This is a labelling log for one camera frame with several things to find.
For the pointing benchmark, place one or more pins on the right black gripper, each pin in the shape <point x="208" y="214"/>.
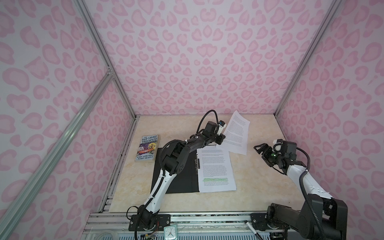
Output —
<point x="265" y="146"/>

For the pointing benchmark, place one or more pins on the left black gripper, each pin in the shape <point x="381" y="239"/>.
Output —
<point x="220" y="137"/>

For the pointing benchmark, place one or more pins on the white printed sheet back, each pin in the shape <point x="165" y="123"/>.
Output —
<point x="236" y="133"/>

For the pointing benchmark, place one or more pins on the white sheet green header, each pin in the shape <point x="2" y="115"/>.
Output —
<point x="215" y="173"/>

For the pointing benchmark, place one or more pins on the black file folder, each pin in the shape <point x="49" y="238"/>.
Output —
<point x="187" y="180"/>

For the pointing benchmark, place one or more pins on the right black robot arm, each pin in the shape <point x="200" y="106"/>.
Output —
<point x="322" y="217"/>

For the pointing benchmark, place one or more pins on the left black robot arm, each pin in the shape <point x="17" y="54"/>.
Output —
<point x="173" y="158"/>

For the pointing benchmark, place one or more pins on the colourful paperback book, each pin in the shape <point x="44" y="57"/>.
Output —
<point x="147" y="148"/>

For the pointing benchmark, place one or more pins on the small white desk clock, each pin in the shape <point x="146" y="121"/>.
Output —
<point x="171" y="232"/>

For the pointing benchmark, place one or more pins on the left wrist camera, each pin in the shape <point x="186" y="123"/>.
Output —
<point x="213" y="128"/>

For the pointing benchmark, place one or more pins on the aluminium diagonal frame bar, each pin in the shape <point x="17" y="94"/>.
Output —
<point x="21" y="204"/>

